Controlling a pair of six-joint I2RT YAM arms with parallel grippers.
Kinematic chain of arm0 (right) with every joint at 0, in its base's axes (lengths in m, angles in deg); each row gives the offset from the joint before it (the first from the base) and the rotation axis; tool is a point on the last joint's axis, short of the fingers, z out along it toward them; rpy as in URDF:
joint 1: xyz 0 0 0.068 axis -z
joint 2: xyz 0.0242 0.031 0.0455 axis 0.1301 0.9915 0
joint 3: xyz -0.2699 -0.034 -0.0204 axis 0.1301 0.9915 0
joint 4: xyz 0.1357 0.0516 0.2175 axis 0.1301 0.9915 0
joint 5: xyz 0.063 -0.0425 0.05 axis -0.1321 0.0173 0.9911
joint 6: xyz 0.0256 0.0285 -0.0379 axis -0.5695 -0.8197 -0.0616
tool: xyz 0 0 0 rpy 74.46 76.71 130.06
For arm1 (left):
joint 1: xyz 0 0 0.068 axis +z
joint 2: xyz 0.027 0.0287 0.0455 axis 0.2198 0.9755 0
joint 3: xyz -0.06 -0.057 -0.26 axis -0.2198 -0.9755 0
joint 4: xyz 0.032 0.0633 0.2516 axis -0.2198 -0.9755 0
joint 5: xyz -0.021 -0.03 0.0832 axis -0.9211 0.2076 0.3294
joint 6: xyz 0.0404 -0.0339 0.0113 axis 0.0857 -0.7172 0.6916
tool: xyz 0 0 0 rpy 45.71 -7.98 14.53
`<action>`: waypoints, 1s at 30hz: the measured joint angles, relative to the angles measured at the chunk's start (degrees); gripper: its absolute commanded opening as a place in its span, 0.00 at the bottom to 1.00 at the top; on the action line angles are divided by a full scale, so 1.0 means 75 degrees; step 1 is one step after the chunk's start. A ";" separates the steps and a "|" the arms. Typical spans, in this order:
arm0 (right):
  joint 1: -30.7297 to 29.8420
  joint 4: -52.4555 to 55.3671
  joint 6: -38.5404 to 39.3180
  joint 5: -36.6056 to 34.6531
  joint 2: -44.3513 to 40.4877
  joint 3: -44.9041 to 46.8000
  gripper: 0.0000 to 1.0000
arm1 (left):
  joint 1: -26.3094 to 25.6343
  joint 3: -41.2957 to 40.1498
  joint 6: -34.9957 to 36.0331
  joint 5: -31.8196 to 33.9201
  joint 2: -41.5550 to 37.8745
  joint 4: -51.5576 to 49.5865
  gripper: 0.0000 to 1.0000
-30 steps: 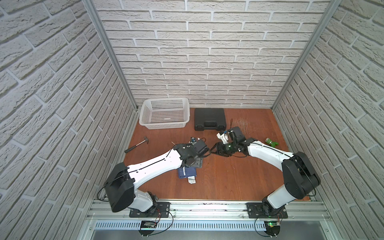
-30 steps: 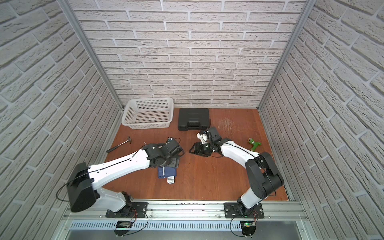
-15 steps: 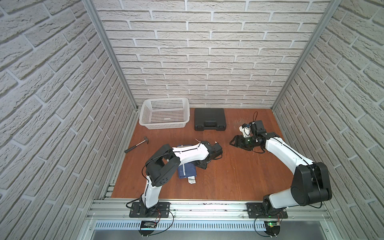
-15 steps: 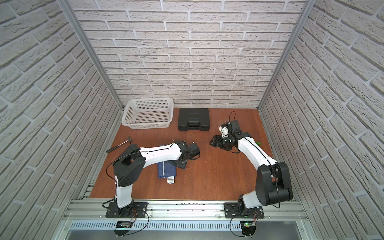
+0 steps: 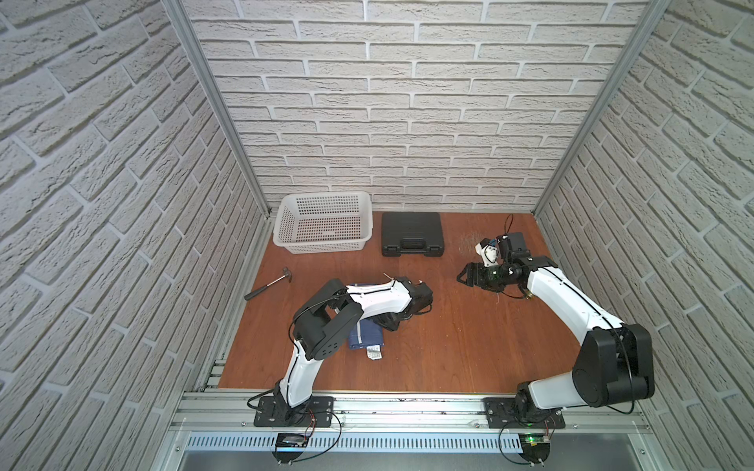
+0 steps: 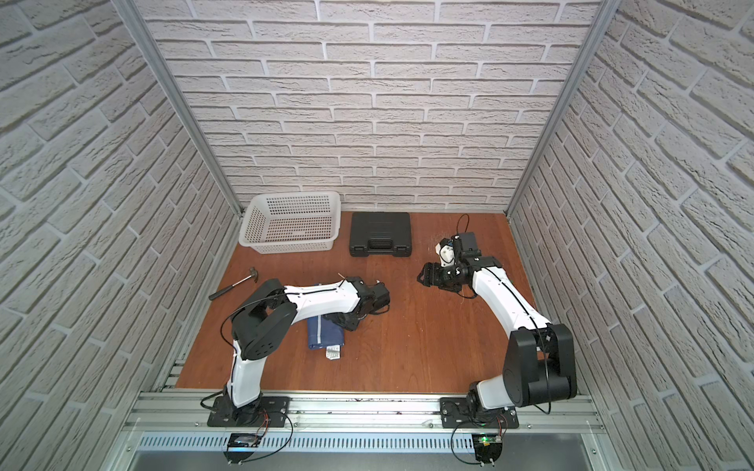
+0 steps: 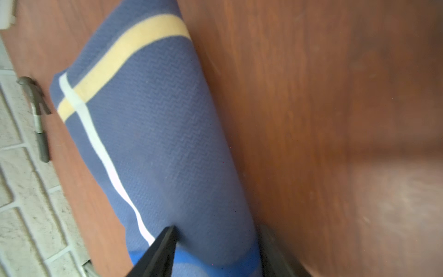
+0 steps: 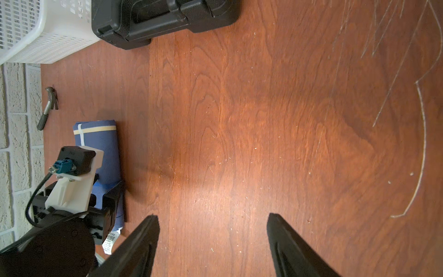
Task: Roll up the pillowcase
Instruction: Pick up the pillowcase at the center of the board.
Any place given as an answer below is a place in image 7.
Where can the steel claw hammer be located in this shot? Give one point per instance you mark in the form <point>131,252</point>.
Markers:
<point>35,96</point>

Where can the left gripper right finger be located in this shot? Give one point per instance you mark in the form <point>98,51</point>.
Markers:
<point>275,261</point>

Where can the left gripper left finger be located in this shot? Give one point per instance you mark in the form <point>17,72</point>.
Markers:
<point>158,260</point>

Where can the blue plaid pillowcase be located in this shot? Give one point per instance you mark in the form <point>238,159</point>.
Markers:
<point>138,107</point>

